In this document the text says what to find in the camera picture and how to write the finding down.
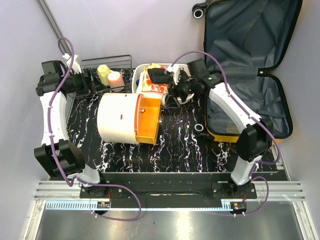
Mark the pink yellow drawer box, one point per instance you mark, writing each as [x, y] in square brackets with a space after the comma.
[128, 118]

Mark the white cloth garment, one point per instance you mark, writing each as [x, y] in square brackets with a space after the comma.
[140, 83]

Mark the pink cup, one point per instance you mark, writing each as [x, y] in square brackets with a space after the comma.
[116, 81]

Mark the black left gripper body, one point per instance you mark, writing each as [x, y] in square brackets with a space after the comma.
[77, 83]

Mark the black cloth pouch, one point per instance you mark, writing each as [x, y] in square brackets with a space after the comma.
[158, 76]

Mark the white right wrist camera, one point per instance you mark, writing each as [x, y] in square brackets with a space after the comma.
[174, 71]

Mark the white plastic tray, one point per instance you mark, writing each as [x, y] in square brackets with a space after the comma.
[136, 75]

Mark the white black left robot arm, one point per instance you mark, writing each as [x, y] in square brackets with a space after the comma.
[58, 156]

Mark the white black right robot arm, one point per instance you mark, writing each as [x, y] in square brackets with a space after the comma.
[255, 131]

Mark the black wire basket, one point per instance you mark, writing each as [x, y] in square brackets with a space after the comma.
[120, 63]

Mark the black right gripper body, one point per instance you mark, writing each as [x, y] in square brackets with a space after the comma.
[184, 88]

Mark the yellow Pikachu suitcase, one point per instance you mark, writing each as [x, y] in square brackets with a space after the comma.
[248, 39]

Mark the orange floral cloth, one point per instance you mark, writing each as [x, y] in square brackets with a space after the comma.
[147, 83]

